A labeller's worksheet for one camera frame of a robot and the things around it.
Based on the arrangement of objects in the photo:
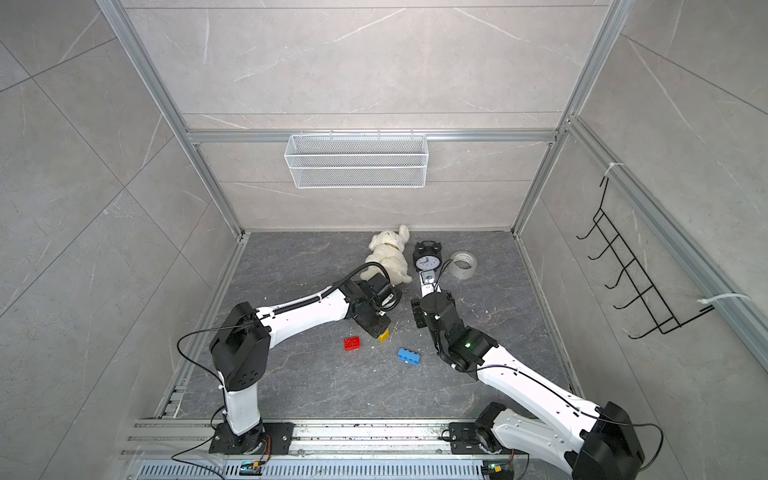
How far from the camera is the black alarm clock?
103 centimetres

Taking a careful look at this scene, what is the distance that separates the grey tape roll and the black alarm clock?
6 centimetres

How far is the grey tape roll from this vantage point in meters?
1.06
